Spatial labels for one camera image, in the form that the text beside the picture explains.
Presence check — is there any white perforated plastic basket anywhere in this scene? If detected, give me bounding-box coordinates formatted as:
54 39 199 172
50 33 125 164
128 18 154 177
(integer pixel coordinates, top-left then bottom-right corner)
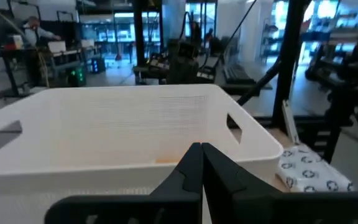
0 83 285 224

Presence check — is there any black metal table frame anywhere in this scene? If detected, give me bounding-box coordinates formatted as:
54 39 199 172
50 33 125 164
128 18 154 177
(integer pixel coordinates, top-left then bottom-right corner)
236 0 354 164

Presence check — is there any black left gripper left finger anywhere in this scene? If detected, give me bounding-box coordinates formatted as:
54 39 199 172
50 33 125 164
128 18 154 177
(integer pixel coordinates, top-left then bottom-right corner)
44 142 204 224

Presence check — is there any white circle-print package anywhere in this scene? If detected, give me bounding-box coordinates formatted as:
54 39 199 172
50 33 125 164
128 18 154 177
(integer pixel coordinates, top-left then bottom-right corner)
276 144 356 194

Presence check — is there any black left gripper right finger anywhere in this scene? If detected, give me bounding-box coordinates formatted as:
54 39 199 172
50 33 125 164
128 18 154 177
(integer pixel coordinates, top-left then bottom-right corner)
201 142 358 224

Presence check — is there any black box with green lights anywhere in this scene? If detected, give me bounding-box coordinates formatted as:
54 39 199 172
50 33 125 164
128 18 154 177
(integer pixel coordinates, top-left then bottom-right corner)
68 67 86 87

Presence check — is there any silver aluminium strip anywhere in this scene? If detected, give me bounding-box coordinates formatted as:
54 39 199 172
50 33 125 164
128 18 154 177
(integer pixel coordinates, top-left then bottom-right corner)
282 99 301 146

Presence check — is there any black workbench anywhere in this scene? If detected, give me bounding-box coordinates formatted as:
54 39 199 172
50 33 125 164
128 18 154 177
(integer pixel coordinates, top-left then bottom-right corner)
0 43 86 98

